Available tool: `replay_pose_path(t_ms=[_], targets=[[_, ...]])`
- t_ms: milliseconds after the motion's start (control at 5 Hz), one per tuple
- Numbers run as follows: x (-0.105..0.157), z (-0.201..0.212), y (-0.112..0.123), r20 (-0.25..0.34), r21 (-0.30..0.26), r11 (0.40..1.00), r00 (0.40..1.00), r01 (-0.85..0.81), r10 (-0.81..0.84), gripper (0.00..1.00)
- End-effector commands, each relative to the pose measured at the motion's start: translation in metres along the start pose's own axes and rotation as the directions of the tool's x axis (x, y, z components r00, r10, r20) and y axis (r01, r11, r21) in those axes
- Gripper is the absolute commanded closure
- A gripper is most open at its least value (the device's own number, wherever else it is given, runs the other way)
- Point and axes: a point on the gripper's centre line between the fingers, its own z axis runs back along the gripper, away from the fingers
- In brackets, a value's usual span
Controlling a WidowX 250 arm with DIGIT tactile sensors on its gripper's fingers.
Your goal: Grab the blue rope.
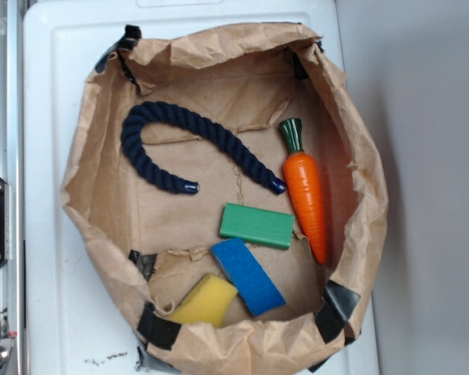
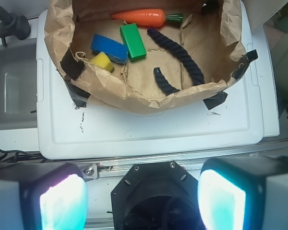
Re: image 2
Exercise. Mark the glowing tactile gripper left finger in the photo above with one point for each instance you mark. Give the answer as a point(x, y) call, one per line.
point(42, 196)

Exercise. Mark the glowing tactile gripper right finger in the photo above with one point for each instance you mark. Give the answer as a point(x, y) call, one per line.
point(244, 193)

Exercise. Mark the white plastic bin lid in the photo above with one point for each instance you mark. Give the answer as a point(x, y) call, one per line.
point(72, 126)

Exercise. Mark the clear plastic bin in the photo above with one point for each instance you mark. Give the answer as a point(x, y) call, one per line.
point(18, 85)

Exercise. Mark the yellow sponge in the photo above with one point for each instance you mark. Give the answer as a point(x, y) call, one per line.
point(102, 60)

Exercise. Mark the black clamp knob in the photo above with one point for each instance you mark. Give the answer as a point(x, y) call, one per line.
point(13, 25)

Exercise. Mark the blue sponge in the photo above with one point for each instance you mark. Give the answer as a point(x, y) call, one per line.
point(115, 51)

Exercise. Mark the brown paper bag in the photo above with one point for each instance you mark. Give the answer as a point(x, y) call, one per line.
point(159, 81)

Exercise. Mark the green rectangular block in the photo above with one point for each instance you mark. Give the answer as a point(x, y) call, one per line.
point(132, 39)

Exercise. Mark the orange plastic toy carrot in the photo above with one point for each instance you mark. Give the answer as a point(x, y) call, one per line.
point(148, 17)

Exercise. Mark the aluminium frame rail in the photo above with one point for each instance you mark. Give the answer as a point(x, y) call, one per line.
point(118, 167)

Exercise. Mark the black octagonal mount plate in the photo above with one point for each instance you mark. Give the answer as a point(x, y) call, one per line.
point(156, 196)

